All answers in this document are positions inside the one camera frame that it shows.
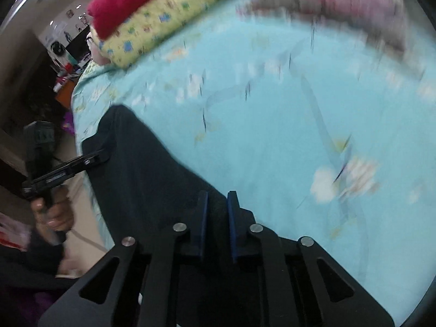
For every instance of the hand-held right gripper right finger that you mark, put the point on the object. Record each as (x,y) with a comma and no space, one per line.
(233,224)

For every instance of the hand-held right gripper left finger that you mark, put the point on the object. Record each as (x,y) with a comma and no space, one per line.
(203,224)

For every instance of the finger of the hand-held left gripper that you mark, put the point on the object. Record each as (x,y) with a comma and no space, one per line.
(89,159)

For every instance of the black pants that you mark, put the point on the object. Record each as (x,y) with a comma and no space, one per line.
(146,184)

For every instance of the person's left forearm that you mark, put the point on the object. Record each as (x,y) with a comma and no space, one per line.
(44,252)

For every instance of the person's left hand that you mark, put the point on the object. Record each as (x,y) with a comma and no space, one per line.
(56,213)

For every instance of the orange desk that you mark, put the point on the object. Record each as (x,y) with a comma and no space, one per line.
(64,94)

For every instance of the light blue printed bedsheet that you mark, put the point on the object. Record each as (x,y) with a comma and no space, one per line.
(272,126)

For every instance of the black monitor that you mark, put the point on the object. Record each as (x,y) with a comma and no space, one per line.
(79,45)

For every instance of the yellow printed pillow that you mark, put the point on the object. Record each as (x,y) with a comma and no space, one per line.
(156,24)

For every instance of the red pillow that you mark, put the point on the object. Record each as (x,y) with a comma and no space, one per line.
(126,0)

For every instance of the purple pink blanket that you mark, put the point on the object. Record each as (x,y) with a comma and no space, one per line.
(340,3)

